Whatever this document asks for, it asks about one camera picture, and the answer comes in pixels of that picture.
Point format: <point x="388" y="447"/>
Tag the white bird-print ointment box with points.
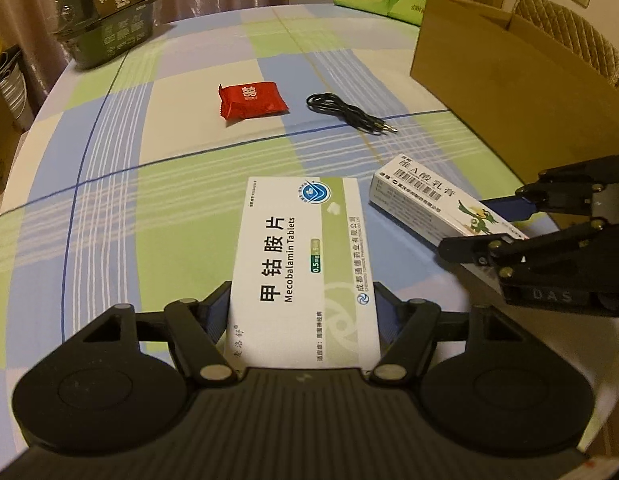
<point x="424" y="195"/>

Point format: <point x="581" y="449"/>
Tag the cardboard box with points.
<point x="499" y="90"/>

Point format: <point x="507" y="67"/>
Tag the white bucket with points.
<point x="9" y="85"/>

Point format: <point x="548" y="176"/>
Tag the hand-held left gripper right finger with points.
<point x="389" y="315"/>

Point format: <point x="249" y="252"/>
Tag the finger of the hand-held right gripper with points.
<point x="469" y="250"/>
<point x="509" y="206"/>

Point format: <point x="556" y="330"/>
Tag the dark green food container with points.
<point x="109" y="20"/>

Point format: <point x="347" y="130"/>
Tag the quilted beige chair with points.
<point x="584" y="35"/>

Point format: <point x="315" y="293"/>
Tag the checkered tablecloth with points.
<point x="164" y="185"/>

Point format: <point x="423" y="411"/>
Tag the red candy packet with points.
<point x="252" y="101"/>

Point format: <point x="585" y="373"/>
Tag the white tablet medicine box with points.
<point x="299" y="270"/>

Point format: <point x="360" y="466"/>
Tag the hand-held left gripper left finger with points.
<point x="218" y="310"/>

